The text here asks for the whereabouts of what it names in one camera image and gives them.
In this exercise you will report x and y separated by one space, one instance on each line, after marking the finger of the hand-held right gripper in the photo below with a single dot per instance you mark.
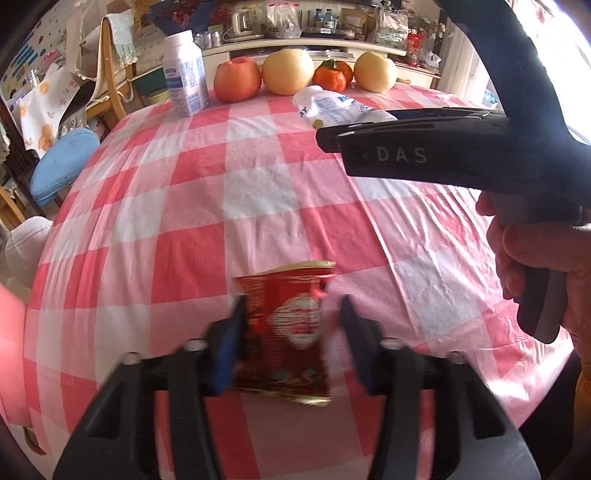
369 125

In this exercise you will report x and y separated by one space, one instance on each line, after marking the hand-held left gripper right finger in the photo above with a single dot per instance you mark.
364 350

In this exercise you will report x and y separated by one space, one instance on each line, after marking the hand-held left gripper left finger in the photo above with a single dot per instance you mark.
226 355

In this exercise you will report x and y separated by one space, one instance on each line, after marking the crushed clear plastic bottle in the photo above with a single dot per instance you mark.
323 104

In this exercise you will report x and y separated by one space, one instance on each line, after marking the red snack packet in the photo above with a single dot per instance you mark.
281 332

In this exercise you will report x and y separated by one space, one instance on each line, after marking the orange plastic basin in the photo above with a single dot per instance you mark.
11 350

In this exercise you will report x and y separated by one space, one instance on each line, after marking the person's right hand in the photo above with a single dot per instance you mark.
545 247

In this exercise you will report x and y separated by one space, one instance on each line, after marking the yellow pear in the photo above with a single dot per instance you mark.
375 71
288 71

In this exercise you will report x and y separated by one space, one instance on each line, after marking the orange tangerine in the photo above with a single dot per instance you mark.
347 71

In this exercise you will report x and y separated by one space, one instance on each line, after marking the tangerine with green leaf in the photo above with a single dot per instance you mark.
328 79

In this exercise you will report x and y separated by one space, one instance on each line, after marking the white television cabinet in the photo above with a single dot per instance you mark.
323 46

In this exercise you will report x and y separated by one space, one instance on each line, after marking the red plastic bag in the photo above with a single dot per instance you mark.
416 46

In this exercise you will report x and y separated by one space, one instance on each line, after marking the crumpled plastic bag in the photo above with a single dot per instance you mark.
392 27

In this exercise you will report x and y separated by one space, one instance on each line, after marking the cardboard box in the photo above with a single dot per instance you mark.
353 21

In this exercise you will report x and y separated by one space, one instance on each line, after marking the red white checked tablecloth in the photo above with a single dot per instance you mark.
277 194

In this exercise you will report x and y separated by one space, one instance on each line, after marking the clear plastic bag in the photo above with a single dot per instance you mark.
284 21

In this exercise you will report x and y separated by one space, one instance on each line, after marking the red apple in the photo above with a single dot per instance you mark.
238 81

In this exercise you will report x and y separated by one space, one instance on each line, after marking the glass kettle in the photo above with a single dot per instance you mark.
242 23

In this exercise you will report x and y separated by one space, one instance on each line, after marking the white plastic milk bottle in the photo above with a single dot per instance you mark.
184 78

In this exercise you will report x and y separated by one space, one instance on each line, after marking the light green waste bin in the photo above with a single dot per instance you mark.
157 98

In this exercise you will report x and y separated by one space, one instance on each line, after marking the dark printed cloth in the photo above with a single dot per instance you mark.
184 14

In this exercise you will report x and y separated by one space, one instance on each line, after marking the dark green waste bin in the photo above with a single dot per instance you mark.
150 81

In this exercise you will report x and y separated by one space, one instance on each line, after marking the white cloth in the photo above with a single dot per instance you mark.
25 244

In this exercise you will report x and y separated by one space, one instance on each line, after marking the blue seat cushion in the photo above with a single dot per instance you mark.
64 161

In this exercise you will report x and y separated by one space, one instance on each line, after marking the wooden chair with lace cover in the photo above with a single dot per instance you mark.
117 41

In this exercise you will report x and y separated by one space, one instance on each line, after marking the fruit print table cover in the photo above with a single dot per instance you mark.
41 110

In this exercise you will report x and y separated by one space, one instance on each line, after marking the colourful wall poster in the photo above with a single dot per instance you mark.
27 50

